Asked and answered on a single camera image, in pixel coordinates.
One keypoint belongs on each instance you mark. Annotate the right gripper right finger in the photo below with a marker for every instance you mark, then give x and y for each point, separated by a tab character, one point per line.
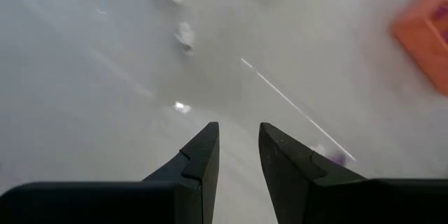
350	203

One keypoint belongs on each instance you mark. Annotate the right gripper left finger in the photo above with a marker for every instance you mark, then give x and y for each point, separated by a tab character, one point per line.
122	203

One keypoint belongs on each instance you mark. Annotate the orange plastic basket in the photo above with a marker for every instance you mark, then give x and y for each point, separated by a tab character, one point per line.
420	42

